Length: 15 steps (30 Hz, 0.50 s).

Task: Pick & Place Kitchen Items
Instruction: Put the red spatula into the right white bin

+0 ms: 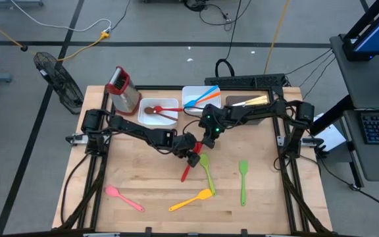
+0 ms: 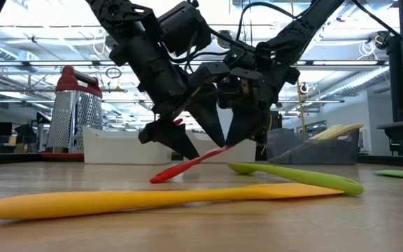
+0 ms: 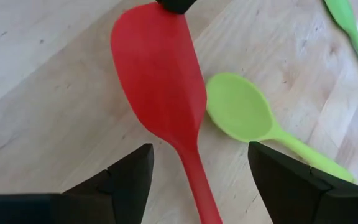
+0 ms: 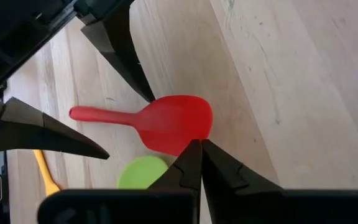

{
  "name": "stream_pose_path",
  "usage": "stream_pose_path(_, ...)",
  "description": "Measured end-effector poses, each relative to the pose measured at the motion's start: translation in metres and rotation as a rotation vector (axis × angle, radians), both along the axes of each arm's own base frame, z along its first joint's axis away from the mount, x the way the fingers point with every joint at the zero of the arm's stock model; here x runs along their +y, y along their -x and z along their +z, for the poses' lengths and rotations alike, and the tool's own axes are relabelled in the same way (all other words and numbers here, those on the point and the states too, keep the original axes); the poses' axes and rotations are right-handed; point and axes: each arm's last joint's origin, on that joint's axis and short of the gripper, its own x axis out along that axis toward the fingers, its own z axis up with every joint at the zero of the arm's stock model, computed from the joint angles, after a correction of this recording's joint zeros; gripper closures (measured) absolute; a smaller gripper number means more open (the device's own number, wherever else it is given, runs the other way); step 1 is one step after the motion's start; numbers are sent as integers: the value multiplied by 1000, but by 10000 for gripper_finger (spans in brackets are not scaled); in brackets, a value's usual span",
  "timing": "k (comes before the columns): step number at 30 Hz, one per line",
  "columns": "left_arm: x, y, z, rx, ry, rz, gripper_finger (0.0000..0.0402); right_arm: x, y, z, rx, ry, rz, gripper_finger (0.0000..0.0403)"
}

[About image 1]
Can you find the black floor fan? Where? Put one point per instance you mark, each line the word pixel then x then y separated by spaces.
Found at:
pixel 58 79

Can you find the grey cart base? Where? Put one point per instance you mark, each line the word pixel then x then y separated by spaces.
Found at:
pixel 12 2

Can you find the blue silicone spatula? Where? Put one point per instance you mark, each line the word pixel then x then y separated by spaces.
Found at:
pixel 189 104

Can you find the black perforated power strip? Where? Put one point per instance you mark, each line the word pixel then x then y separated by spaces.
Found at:
pixel 242 80

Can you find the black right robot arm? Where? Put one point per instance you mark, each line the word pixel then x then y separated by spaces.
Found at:
pixel 262 113

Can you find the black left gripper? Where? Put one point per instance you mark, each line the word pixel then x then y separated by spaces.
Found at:
pixel 184 143

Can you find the white flat panel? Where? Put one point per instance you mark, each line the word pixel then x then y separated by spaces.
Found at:
pixel 332 138

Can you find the pink silicone spatula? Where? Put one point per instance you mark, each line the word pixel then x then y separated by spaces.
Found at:
pixel 112 191

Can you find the red silicone spatula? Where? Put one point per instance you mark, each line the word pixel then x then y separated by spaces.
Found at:
pixel 187 171

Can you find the yellow silicone spatula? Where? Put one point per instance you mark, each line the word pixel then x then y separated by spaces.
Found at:
pixel 204 194

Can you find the brown spoon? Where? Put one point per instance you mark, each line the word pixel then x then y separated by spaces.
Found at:
pixel 148 111

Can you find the steel box grater red trim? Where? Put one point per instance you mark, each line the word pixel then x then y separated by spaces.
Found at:
pixel 123 98

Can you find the black computer monitor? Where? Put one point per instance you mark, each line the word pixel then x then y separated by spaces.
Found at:
pixel 373 33

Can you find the lime green silicone spoon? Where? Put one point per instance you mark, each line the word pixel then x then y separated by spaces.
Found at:
pixel 204 160

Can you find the green silicone spatula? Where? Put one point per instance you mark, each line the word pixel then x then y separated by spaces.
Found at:
pixel 243 168

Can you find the dark grey keyboard desk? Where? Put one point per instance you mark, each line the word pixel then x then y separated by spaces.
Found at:
pixel 373 161

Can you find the white plastic bin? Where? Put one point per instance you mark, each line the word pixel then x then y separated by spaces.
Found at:
pixel 160 123
pixel 192 93

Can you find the orange silicone spoon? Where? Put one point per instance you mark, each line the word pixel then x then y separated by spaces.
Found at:
pixel 212 96

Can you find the grey translucent plastic bin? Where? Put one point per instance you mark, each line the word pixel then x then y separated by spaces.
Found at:
pixel 232 98

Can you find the red silicone spoon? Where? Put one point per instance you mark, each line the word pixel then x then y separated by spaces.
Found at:
pixel 158 108

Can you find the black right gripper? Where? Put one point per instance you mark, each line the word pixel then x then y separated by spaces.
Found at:
pixel 213 120

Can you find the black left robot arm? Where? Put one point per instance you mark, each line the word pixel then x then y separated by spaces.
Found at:
pixel 137 130

